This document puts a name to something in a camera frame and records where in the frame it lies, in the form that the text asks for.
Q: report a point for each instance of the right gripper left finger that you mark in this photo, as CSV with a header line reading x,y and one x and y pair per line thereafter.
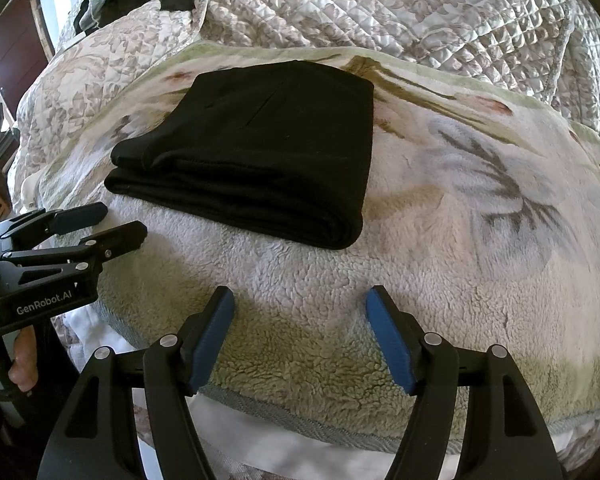
x,y
96,434

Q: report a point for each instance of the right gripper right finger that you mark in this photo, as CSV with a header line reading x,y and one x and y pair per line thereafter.
x,y
505,436

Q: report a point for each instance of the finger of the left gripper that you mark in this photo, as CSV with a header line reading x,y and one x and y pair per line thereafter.
x,y
39,264
28,230

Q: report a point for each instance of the black pants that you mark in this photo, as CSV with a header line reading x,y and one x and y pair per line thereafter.
x,y
280,149

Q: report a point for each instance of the person's left hand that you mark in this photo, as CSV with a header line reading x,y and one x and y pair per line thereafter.
x,y
23,372

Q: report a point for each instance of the dark red wooden door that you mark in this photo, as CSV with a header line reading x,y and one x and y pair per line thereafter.
x,y
22,57

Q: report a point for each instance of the floral fleece blanket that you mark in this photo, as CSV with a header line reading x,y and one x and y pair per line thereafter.
x,y
481,219

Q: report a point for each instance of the quilted floral bedspread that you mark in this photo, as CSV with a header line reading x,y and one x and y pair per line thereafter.
x,y
547,49

